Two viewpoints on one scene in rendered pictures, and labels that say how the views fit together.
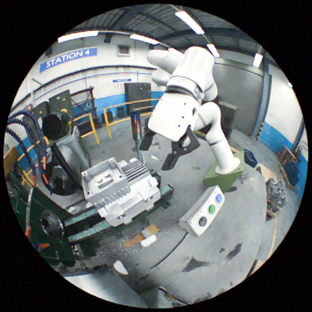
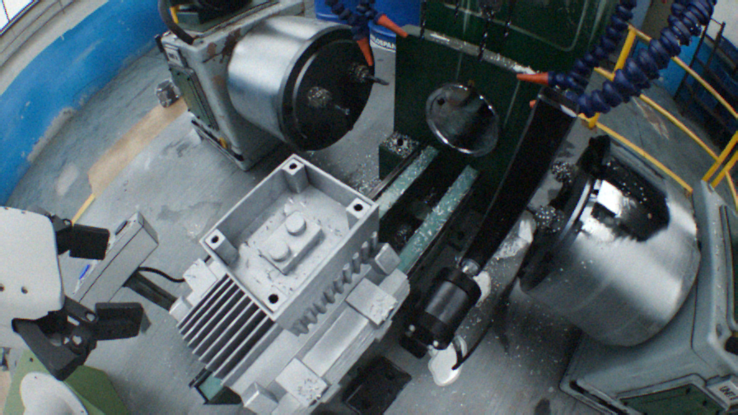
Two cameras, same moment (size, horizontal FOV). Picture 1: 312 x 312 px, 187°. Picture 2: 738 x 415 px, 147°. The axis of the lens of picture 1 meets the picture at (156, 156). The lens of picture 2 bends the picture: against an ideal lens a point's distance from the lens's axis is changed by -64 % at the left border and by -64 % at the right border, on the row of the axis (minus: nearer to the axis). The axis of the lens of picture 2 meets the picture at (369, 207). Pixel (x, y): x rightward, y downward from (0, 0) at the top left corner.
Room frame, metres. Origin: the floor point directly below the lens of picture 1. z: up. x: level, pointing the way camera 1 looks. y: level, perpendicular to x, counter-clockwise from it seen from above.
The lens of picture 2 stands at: (0.27, 0.19, 1.34)
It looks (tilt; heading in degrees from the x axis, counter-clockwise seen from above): 56 degrees down; 169
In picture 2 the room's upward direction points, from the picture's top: 3 degrees counter-clockwise
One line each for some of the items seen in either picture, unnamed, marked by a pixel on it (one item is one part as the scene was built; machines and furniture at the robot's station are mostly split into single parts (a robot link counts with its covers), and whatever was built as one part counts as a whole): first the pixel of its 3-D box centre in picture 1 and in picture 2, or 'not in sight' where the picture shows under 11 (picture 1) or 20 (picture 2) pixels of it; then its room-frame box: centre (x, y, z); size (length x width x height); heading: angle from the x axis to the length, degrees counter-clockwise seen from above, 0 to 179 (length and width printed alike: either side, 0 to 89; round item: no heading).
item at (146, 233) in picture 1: (141, 236); not in sight; (0.01, 0.07, 0.80); 0.21 x 0.05 x 0.01; 128
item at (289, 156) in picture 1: (286, 158); not in sight; (0.87, -7.04, 0.45); 1.26 x 0.86 x 0.89; 134
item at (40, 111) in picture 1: (43, 135); not in sight; (1.41, 3.59, 0.99); 1.02 x 0.49 x 1.98; 134
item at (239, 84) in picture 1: (240, 95); not in sight; (4.60, -4.97, 2.18); 3.84 x 0.51 x 4.35; 44
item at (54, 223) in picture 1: (53, 225); (461, 122); (-0.09, 0.43, 1.02); 0.15 x 0.02 x 0.15; 38
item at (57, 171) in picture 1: (62, 168); (623, 252); (0.23, 0.57, 1.04); 0.41 x 0.25 x 0.25; 38
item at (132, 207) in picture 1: (124, 192); (291, 306); (0.16, 0.12, 1.01); 0.20 x 0.19 x 0.19; 129
